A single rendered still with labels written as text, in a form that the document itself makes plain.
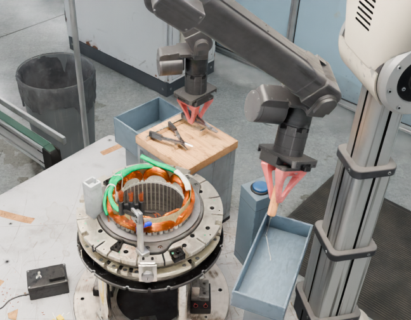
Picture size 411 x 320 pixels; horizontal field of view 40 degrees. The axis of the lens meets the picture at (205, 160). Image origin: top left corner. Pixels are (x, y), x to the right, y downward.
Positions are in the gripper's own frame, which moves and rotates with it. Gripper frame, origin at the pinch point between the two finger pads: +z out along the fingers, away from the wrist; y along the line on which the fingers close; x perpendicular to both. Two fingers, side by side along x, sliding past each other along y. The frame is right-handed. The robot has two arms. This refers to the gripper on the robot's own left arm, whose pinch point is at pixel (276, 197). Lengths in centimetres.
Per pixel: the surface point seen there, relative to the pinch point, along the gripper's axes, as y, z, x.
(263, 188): -21.8, 8.1, 18.8
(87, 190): -28.0, 8.7, -25.3
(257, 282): -2.1, 20.3, 2.8
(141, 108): -66, 1, 8
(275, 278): -0.7, 19.3, 6.5
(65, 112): -179, 33, 37
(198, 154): -38.5, 5.1, 10.2
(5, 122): -129, 24, -8
